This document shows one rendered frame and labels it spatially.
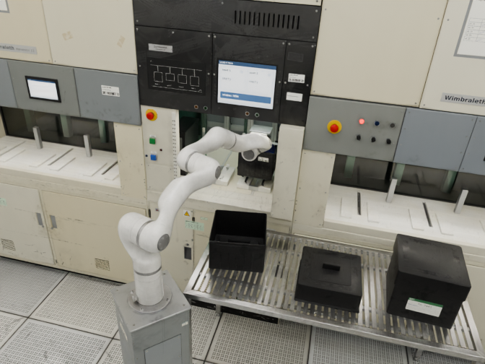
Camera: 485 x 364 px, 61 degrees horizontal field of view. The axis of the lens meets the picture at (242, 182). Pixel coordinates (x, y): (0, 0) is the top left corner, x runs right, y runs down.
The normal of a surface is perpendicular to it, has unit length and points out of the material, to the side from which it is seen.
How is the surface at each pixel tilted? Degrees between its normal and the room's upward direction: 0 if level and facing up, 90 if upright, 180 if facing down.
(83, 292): 0
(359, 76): 90
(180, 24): 90
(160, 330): 90
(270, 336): 0
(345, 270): 0
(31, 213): 90
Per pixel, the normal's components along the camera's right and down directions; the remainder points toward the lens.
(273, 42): -0.23, 0.47
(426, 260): 0.05, -0.87
